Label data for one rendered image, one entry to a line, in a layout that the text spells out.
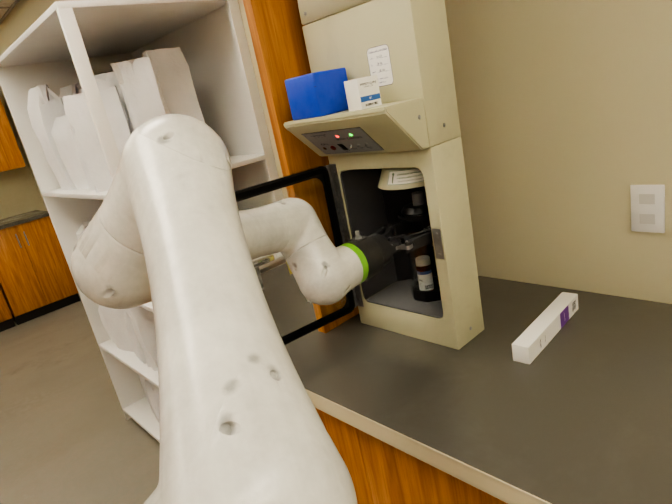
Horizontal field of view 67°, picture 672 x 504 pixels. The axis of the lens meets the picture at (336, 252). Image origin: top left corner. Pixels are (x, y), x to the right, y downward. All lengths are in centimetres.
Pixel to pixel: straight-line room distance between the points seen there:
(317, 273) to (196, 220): 53
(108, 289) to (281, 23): 84
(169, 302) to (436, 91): 80
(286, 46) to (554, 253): 89
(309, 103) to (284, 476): 92
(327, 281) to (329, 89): 42
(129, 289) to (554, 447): 70
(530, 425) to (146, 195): 75
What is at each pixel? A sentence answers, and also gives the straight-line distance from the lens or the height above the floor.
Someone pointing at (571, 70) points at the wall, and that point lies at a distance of 139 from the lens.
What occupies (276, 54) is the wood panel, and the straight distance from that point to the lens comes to 130.
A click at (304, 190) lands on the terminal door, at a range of 125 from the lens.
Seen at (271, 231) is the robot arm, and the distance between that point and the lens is 92.
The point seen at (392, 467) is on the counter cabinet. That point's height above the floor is 81.
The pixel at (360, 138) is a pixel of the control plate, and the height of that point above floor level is 145.
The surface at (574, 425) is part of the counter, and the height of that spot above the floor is 94.
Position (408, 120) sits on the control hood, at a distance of 103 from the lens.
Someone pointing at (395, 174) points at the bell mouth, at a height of 135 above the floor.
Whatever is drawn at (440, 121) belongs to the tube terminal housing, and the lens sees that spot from 111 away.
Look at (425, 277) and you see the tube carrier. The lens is 128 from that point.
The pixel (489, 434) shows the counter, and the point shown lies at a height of 94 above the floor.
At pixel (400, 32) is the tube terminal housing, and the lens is 109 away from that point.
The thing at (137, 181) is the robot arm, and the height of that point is 151.
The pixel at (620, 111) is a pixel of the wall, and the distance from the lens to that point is 136.
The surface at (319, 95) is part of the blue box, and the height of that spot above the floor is 155.
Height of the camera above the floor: 156
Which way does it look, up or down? 17 degrees down
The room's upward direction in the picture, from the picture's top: 12 degrees counter-clockwise
